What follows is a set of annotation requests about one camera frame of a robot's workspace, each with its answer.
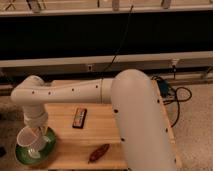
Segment translucent white cup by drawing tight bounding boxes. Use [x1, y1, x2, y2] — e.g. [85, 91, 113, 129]
[17, 126, 46, 159]

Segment green ceramic bowl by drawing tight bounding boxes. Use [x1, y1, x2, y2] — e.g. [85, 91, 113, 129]
[15, 128, 56, 166]

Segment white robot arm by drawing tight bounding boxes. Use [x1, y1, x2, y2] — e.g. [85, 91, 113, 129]
[11, 69, 177, 171]

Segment brown chocolate bar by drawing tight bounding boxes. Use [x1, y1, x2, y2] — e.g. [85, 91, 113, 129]
[72, 108, 87, 129]

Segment red-brown sausage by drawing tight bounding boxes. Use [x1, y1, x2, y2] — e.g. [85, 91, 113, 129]
[88, 144, 110, 163]

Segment wooden table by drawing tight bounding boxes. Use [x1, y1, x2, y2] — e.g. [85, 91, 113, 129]
[36, 79, 183, 171]

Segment black hanging cable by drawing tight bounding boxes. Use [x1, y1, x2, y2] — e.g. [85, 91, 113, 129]
[102, 4, 135, 72]

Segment black cable by table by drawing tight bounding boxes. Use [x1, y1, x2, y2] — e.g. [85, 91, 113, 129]
[151, 75, 193, 128]

